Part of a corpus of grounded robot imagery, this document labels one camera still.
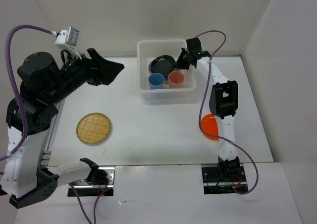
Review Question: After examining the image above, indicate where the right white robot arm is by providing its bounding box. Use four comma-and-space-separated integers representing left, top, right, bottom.
175, 38, 240, 181

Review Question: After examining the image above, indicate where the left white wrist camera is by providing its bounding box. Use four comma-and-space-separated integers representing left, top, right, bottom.
54, 26, 82, 59

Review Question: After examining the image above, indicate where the blue plastic cup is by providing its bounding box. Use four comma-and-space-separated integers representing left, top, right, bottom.
148, 73, 165, 90

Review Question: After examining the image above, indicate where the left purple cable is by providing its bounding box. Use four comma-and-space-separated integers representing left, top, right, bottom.
0, 24, 113, 224

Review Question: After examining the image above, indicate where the purple plastic plate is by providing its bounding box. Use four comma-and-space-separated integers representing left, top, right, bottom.
148, 62, 184, 74

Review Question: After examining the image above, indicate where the pink plastic cup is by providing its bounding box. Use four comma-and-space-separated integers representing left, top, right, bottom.
168, 71, 185, 89

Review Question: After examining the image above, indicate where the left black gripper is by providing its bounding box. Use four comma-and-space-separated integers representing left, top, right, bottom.
48, 47, 125, 105

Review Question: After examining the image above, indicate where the orange plastic plate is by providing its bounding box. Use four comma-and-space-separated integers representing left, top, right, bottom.
200, 113, 219, 141

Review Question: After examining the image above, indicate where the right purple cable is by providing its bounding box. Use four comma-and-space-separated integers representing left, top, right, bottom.
195, 30, 260, 195

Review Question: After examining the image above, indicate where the round bamboo tray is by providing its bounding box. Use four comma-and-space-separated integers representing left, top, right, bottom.
76, 112, 111, 145

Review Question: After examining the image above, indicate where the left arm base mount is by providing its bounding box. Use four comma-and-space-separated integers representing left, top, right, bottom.
71, 158, 115, 197

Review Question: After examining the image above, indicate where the purple cable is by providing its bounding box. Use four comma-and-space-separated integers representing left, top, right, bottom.
195, 30, 260, 195
0, 24, 113, 224

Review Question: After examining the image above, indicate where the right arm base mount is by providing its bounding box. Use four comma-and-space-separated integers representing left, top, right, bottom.
201, 157, 249, 195

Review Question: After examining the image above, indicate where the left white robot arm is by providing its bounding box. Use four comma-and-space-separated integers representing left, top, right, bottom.
0, 48, 124, 209

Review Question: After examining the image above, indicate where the black plastic plate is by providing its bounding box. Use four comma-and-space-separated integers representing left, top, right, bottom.
150, 55, 175, 77

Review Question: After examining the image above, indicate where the clear plastic bin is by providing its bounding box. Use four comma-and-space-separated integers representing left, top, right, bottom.
137, 39, 197, 101

